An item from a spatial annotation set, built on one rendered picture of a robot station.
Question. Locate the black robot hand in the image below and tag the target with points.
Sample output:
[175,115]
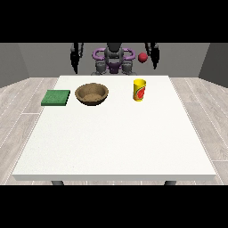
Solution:
[76,56]
[153,55]

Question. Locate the small red ball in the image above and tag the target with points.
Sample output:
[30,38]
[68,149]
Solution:
[142,57]

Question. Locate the yellow cup with melon print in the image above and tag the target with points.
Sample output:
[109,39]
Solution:
[139,90]

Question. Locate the brown wooden bowl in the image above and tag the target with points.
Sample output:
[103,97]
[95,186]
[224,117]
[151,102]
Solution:
[91,93]

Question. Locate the green square pad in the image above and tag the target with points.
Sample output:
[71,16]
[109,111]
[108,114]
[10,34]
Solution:
[55,97]

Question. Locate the grey robot trunk purple rings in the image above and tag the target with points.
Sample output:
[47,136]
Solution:
[113,61]

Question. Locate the dark table leg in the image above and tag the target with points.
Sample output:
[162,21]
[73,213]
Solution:
[57,182]
[170,182]

